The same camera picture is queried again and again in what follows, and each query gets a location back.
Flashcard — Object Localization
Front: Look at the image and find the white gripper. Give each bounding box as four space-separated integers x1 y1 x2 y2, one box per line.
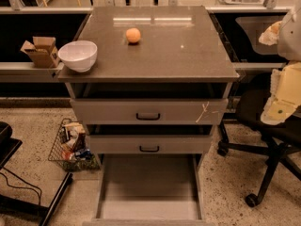
259 21 301 125

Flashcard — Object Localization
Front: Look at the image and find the orange fruit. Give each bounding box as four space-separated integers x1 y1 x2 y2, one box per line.
126 28 141 43

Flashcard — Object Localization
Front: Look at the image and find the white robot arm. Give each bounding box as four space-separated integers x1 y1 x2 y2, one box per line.
259 3 301 125

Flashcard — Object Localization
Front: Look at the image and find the grey drawer cabinet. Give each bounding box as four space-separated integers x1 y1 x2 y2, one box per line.
56 5 241 226

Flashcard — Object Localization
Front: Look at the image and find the middle grey drawer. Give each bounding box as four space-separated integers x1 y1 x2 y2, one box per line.
87 124 213 154

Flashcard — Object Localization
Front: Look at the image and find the grey drawer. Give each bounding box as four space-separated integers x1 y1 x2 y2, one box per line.
82 154 214 226
87 124 213 154
71 83 228 125

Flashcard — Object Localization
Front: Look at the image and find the bottom grey drawer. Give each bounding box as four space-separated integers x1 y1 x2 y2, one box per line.
82 154 214 226

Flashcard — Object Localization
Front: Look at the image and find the top grey drawer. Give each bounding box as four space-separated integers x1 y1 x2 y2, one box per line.
71 83 228 125

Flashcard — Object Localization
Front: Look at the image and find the black office chair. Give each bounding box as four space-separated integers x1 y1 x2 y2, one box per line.
217 73 301 207

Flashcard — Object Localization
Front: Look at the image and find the white bowl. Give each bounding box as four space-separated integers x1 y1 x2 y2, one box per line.
58 40 98 73

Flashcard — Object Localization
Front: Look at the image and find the open cardboard box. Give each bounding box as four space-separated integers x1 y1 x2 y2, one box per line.
21 37 59 69

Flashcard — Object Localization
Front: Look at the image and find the black stand base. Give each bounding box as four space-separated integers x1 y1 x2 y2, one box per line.
0 121 74 226

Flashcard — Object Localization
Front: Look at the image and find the wire basket with items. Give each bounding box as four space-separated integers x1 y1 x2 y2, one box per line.
48 119 100 171

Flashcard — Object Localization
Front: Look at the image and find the black cable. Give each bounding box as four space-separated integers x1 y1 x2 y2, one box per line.
0 167 43 206

